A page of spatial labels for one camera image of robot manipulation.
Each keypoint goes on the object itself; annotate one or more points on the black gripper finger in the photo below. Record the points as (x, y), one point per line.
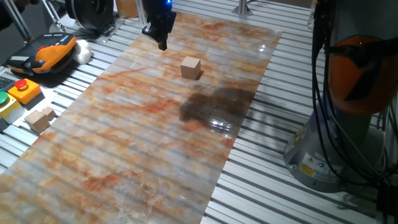
(162, 40)
(172, 25)

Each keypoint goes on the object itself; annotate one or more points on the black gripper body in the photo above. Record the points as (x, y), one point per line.
(158, 12)

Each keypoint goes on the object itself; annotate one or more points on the small wooden cube block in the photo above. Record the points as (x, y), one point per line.
(190, 68)

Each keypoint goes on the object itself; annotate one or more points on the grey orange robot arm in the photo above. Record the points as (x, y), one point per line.
(342, 140)

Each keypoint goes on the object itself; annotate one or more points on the brown cardboard box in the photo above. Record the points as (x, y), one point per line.
(127, 8)

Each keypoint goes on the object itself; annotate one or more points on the black filament spool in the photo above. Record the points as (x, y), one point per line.
(90, 12)

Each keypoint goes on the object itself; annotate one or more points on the white rounded lump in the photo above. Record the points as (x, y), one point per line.
(83, 51)

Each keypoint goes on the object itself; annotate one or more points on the thin aluminium tripod strut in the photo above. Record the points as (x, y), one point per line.
(53, 14)

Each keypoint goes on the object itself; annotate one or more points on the orange marble patterned mat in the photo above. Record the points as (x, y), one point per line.
(124, 140)

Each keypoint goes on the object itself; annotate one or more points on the orange black teach pendant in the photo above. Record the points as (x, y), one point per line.
(46, 53)

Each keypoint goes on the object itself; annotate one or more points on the small spare wooden cube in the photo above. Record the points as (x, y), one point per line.
(49, 113)

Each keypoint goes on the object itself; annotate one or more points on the thick aluminium tripod strut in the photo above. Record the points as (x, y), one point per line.
(17, 18)

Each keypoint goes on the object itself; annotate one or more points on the orange box red button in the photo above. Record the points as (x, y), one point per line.
(26, 91)

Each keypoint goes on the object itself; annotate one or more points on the large spare wooden cube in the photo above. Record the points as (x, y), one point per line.
(37, 122)

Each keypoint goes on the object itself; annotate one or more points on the black keyboard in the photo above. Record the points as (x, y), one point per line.
(5, 84)

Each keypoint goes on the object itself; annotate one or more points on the yellow box green button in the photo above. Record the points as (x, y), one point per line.
(9, 109)

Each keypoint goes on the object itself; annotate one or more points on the silver metal post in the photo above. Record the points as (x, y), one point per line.
(242, 7)

